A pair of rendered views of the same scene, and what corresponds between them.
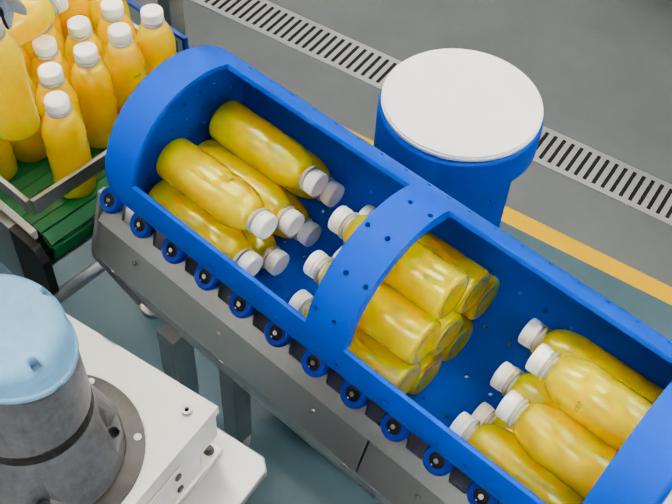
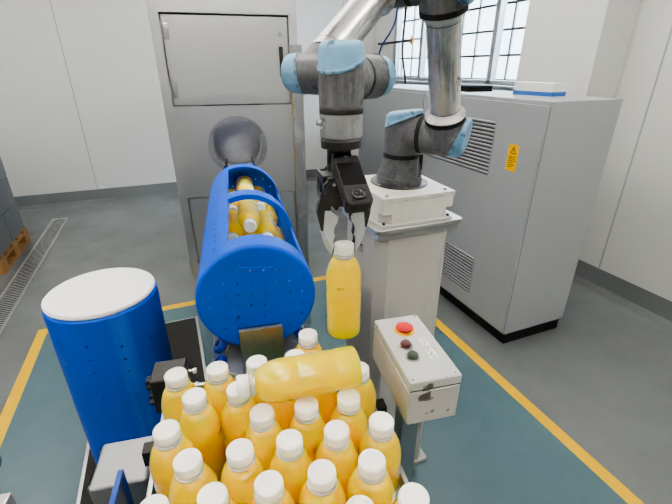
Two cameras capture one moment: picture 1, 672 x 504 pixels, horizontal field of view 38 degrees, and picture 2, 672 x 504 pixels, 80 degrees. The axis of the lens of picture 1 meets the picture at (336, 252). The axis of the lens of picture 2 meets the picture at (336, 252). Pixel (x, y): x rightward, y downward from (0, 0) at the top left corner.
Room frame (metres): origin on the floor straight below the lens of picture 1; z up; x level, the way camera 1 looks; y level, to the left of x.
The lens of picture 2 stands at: (1.63, 0.92, 1.60)
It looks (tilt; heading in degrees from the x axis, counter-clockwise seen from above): 25 degrees down; 217
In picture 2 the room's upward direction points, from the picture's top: straight up
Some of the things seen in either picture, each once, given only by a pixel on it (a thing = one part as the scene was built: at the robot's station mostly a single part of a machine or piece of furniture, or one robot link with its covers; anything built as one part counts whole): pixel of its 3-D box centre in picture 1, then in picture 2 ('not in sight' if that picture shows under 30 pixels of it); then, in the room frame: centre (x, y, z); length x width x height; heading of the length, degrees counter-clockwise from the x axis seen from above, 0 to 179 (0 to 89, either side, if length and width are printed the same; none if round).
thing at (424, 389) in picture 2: not in sight; (412, 364); (1.02, 0.64, 1.05); 0.20 x 0.10 x 0.10; 51
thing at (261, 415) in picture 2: not in sight; (262, 415); (1.32, 0.53, 1.09); 0.04 x 0.04 x 0.02
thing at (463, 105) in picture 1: (461, 102); (101, 291); (1.26, -0.20, 1.03); 0.28 x 0.28 x 0.01
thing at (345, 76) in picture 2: not in sight; (342, 77); (1.05, 0.48, 1.58); 0.09 x 0.08 x 0.11; 6
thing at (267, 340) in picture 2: not in sight; (262, 347); (1.12, 0.30, 0.99); 0.10 x 0.02 x 0.12; 141
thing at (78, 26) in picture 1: (79, 26); (238, 391); (1.31, 0.46, 1.09); 0.04 x 0.04 x 0.02
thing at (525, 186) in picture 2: not in sight; (442, 187); (-1.39, -0.32, 0.72); 2.15 x 0.54 x 1.45; 60
